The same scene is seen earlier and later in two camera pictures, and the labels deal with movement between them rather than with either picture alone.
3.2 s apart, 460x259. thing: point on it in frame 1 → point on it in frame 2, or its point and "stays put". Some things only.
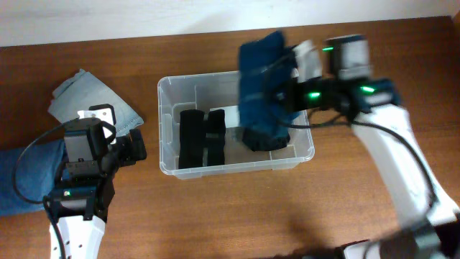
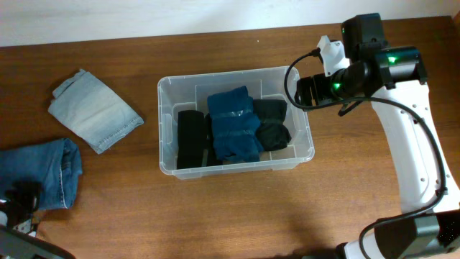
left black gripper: (132, 153) → (28, 190)
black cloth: (197, 133) stays put
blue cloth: (265, 67) → (236, 126)
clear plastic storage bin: (200, 132) stays put
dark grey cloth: (258, 142) → (272, 131)
